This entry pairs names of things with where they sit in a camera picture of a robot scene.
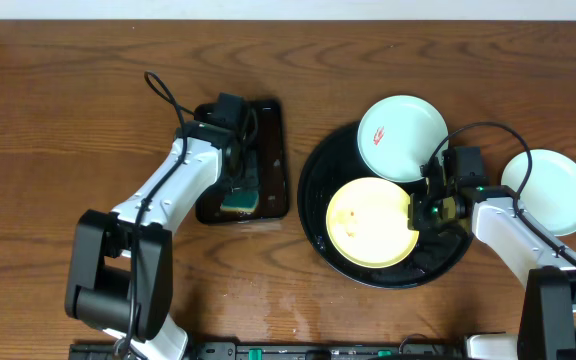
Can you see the green and yellow sponge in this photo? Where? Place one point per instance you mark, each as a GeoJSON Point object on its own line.
{"type": "Point", "coordinates": [240, 201]}

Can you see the yellow plate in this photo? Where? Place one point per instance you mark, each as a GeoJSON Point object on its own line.
{"type": "Point", "coordinates": [367, 223]}

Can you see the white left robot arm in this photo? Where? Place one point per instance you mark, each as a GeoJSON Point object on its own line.
{"type": "Point", "coordinates": [120, 274]}

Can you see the rectangular black tray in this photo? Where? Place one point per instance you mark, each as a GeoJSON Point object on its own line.
{"type": "Point", "coordinates": [273, 176]}

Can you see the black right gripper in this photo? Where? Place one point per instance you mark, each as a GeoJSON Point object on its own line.
{"type": "Point", "coordinates": [417, 220]}

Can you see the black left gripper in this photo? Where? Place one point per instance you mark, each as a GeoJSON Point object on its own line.
{"type": "Point", "coordinates": [241, 182]}

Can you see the mint plate, red streak stain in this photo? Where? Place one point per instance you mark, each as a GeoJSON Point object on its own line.
{"type": "Point", "coordinates": [398, 135]}

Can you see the round black tray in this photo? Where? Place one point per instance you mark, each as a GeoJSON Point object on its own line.
{"type": "Point", "coordinates": [335, 162]}

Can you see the mint plate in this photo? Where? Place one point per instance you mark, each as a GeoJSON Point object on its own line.
{"type": "Point", "coordinates": [550, 193]}
{"type": "Point", "coordinates": [398, 135]}

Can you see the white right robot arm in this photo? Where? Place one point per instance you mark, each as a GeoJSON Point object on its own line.
{"type": "Point", "coordinates": [543, 264]}

